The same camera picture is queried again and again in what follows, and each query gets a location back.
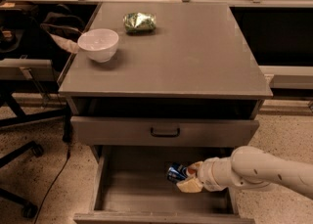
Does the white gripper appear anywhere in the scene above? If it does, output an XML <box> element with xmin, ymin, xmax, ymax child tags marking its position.
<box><xmin>176</xmin><ymin>157</ymin><xmax>233</xmax><ymax>193</ymax></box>

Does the blue pepsi can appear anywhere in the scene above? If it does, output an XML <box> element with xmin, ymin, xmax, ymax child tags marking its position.
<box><xmin>166</xmin><ymin>162</ymin><xmax>190</xmax><ymax>184</ymax></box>

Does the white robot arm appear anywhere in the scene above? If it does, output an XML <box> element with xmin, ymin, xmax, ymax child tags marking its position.
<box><xmin>177</xmin><ymin>146</ymin><xmax>313</xmax><ymax>199</ymax></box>

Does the open grey middle drawer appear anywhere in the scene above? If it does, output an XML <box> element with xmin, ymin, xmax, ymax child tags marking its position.
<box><xmin>73</xmin><ymin>146</ymin><xmax>255</xmax><ymax>224</ymax></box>

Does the grey drawer cabinet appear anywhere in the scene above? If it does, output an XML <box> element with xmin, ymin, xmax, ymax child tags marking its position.
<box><xmin>58</xmin><ymin>1</ymin><xmax>274</xmax><ymax>167</ymax></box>

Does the grey top drawer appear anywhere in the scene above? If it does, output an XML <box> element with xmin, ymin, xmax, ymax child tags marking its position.
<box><xmin>71</xmin><ymin>116</ymin><xmax>259</xmax><ymax>148</ymax></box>

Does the white ceramic bowl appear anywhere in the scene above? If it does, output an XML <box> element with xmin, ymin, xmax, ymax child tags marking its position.
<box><xmin>77</xmin><ymin>28</ymin><xmax>119</xmax><ymax>63</ymax></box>

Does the green chip bag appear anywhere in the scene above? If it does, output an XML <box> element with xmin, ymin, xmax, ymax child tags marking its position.
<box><xmin>123</xmin><ymin>12</ymin><xmax>157</xmax><ymax>33</ymax></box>

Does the dark jacket on chair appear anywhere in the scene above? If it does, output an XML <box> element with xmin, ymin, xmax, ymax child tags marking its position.
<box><xmin>39</xmin><ymin>3</ymin><xmax>86</xmax><ymax>72</ymax></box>

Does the black office chair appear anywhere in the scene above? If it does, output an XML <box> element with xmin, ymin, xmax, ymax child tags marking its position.
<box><xmin>0</xmin><ymin>2</ymin><xmax>72</xmax><ymax>219</ymax></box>

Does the black drawer handle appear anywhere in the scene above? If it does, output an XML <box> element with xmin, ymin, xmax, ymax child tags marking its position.
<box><xmin>150</xmin><ymin>127</ymin><xmax>180</xmax><ymax>138</ymax></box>

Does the black floor cable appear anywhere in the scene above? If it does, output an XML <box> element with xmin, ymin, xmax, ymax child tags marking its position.
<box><xmin>32</xmin><ymin>110</ymin><xmax>73</xmax><ymax>224</ymax></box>

